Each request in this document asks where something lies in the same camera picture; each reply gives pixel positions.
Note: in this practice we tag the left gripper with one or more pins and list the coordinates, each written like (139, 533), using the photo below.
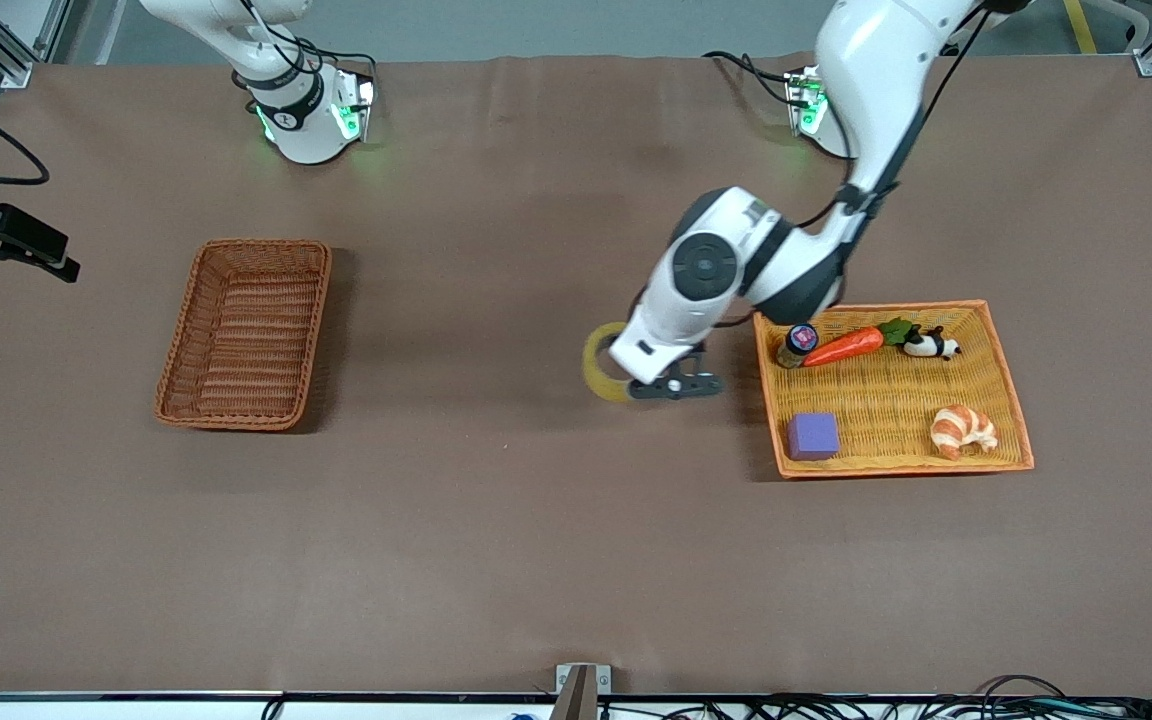
(699, 347)

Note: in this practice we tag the clear yellowish tape roll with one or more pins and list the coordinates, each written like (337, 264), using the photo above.
(594, 375)

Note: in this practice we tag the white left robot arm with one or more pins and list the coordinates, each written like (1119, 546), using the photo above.
(876, 60)

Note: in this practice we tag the yellow wicker basket orange rim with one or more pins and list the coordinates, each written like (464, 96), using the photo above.
(886, 400)

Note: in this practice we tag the brown wicker basket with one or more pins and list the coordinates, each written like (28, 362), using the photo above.
(246, 335)

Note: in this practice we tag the small bottle with blue lid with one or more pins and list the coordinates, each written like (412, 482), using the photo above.
(796, 342)

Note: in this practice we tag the purple foam cube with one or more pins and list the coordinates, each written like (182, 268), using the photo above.
(813, 437)

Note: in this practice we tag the toy carrot with green leaves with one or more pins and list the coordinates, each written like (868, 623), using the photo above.
(841, 347)

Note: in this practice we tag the brown table cloth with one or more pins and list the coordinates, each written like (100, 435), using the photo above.
(536, 540)

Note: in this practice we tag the toy panda figure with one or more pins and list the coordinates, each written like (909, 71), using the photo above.
(926, 346)

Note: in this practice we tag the toy croissant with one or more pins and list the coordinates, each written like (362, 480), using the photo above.
(961, 428)

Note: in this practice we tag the metal table edge bracket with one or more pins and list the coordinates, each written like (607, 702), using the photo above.
(581, 690)

